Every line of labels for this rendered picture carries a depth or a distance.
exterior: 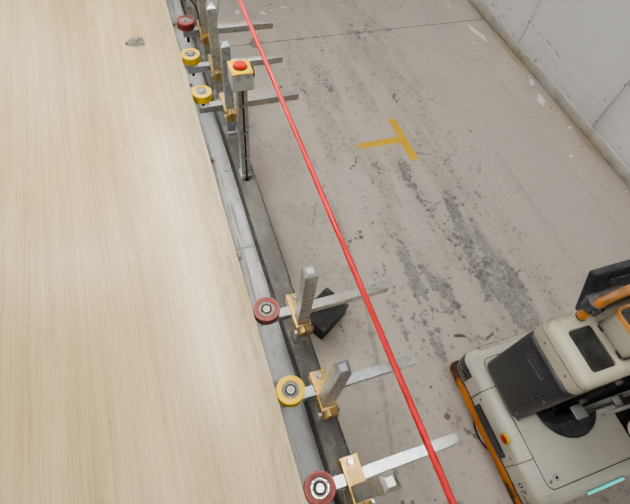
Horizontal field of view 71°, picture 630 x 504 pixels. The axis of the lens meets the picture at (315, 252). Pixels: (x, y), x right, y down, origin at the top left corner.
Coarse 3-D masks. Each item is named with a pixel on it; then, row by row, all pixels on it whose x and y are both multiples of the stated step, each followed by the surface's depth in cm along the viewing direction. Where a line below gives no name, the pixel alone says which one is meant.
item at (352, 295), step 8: (368, 288) 146; (376, 288) 147; (384, 288) 147; (328, 296) 144; (336, 296) 144; (344, 296) 144; (352, 296) 144; (360, 296) 145; (320, 304) 142; (328, 304) 142; (336, 304) 144; (280, 312) 139; (288, 312) 139; (280, 320) 140
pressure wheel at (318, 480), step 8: (312, 472) 111; (320, 472) 111; (312, 480) 110; (320, 480) 110; (328, 480) 110; (304, 488) 109; (312, 488) 109; (320, 488) 109; (328, 488) 110; (312, 496) 108; (320, 496) 108; (328, 496) 108
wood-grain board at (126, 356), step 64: (0, 0) 199; (64, 0) 204; (128, 0) 209; (0, 64) 178; (64, 64) 181; (128, 64) 185; (0, 128) 160; (64, 128) 163; (128, 128) 166; (192, 128) 170; (0, 192) 146; (64, 192) 148; (128, 192) 151; (192, 192) 154; (0, 256) 134; (64, 256) 136; (128, 256) 138; (192, 256) 140; (0, 320) 124; (64, 320) 126; (128, 320) 127; (192, 320) 129; (0, 384) 115; (64, 384) 117; (128, 384) 118; (192, 384) 120; (256, 384) 121; (0, 448) 107; (64, 448) 109; (128, 448) 110; (192, 448) 112; (256, 448) 113
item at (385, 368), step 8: (400, 360) 138; (408, 360) 138; (416, 360) 138; (368, 368) 136; (376, 368) 136; (384, 368) 136; (400, 368) 137; (352, 376) 134; (360, 376) 134; (368, 376) 134; (376, 376) 136; (352, 384) 134; (312, 392) 130; (304, 400) 131
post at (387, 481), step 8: (392, 472) 88; (368, 480) 96; (376, 480) 90; (384, 480) 87; (392, 480) 87; (352, 488) 114; (360, 488) 105; (368, 488) 98; (376, 488) 91; (384, 488) 87; (392, 488) 86; (400, 488) 87; (360, 496) 107; (368, 496) 99; (376, 496) 93
